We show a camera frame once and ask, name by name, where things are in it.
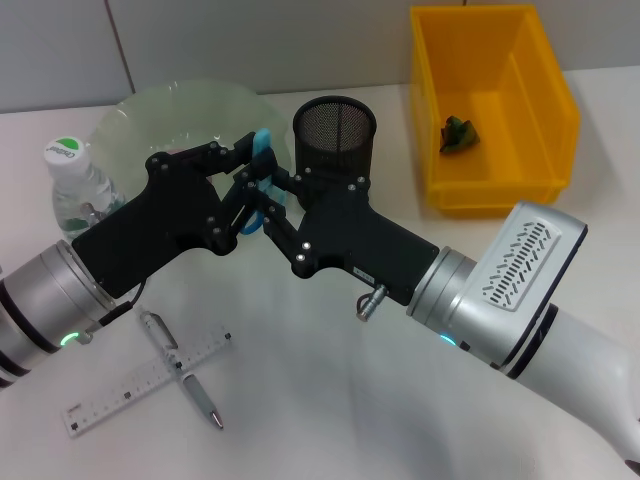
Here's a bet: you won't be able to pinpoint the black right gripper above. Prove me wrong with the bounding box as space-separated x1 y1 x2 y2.
247 167 441 307

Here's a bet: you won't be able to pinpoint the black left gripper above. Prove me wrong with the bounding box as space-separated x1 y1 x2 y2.
72 132 279 301

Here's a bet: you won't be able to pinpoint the blue scissors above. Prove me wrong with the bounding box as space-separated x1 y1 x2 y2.
238 128 291 237

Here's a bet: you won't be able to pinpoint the clear water bottle green label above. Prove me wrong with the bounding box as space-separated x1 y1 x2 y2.
42 134 127 242

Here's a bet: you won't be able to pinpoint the green plastic wrapper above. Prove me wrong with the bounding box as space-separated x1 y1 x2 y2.
438 114 483 154

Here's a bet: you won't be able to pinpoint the pale green glass fruit plate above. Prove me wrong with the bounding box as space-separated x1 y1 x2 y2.
89 78 294 201

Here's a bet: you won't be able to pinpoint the black mesh pen holder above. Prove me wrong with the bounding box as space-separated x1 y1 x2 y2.
292 95 377 211

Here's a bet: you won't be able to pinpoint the silver ballpoint pen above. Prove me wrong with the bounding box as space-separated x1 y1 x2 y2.
137 308 225 431

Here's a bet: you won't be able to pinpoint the clear plastic ruler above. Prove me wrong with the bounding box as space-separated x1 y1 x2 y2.
62 324 236 440

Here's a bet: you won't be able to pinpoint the yellow plastic bin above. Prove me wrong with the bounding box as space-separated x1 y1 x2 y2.
409 4 582 219

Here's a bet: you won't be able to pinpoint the right gripper black plug cable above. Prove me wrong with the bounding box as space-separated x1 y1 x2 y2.
355 282 391 321

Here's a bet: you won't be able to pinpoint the gripper black plug cable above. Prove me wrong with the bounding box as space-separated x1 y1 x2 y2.
74 280 149 347
355 282 391 321

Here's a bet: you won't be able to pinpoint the left gripper black plug cable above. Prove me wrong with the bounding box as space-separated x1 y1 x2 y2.
74 280 149 347

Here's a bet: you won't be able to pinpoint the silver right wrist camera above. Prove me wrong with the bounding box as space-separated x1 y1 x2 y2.
464 200 589 315

